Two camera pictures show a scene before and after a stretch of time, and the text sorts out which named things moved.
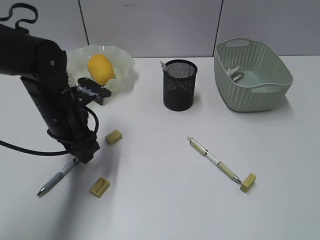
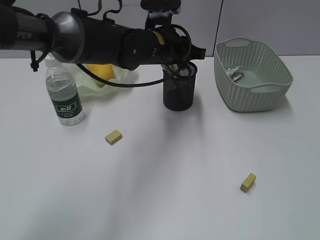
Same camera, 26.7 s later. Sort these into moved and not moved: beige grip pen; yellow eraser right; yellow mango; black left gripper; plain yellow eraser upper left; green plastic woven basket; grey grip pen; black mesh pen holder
Moved: beige grip pen; black left gripper; grey grip pen
Not moved: yellow mango; plain yellow eraser upper left; black mesh pen holder; green plastic woven basket; yellow eraser right
